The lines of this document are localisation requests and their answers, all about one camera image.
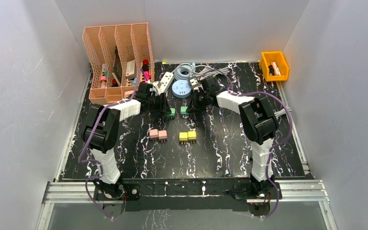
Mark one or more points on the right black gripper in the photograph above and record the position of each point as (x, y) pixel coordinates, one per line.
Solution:
(194, 105)

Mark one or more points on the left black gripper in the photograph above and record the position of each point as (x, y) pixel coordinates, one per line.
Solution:
(162, 103)

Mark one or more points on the green plug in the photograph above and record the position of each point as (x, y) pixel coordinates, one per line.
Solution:
(171, 114)
(183, 111)

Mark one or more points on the round blue power socket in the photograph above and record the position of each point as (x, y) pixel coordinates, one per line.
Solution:
(181, 89)

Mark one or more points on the pink plug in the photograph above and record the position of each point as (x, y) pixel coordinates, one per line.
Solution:
(153, 134)
(162, 136)

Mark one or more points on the yellow plug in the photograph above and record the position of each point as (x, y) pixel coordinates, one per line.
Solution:
(192, 136)
(183, 138)

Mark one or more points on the white power strip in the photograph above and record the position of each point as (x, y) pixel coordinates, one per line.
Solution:
(165, 82)

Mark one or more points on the black power strip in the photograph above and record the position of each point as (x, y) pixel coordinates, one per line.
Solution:
(195, 84)

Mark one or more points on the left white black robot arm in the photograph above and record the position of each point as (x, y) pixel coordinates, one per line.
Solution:
(100, 134)

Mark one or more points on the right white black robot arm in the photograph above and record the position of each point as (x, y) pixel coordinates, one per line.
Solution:
(258, 121)

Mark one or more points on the pink file organizer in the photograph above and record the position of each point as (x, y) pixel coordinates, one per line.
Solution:
(120, 56)

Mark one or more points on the orange storage bin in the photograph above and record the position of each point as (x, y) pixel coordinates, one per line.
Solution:
(274, 66)

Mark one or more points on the aluminium base frame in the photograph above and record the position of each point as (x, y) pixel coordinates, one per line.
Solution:
(181, 194)

